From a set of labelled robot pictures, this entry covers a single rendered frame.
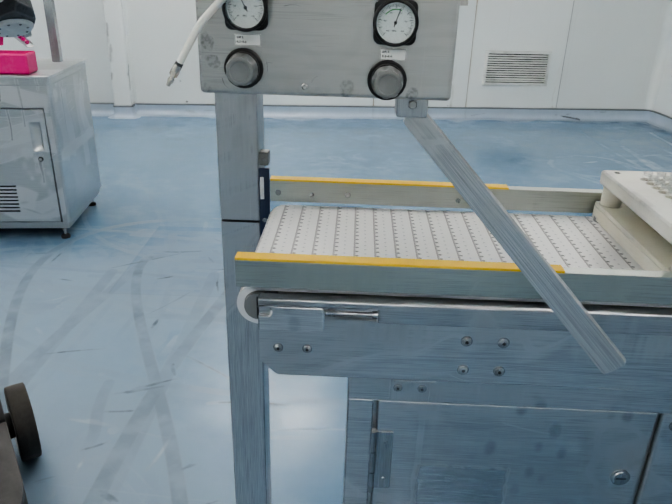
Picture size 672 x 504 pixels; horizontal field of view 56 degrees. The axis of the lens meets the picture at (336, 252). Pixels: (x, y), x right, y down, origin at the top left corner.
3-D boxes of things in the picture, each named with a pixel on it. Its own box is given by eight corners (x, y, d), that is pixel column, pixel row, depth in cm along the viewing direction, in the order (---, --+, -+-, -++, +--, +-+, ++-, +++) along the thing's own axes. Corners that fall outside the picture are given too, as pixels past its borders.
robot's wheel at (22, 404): (30, 421, 177) (46, 470, 163) (11, 427, 175) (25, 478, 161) (19, 366, 167) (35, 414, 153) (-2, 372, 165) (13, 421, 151)
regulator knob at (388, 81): (366, 104, 52) (369, 51, 51) (366, 99, 55) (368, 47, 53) (406, 106, 52) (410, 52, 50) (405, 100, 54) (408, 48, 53)
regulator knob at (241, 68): (220, 91, 53) (217, 35, 51) (225, 87, 55) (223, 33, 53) (259, 93, 52) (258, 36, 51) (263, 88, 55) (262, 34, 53)
